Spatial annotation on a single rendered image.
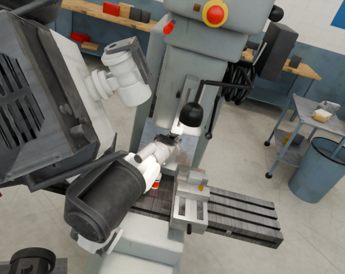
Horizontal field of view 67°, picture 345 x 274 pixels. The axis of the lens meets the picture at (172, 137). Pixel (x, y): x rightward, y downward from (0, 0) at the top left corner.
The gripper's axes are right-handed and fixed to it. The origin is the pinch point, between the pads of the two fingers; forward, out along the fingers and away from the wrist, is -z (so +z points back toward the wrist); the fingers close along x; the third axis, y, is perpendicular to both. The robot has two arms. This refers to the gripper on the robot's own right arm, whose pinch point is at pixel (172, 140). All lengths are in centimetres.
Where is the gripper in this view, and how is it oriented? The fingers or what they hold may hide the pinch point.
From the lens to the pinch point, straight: 110.4
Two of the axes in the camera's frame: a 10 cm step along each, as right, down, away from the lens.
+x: -8.6, -4.4, 2.7
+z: -4.6, 4.0, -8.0
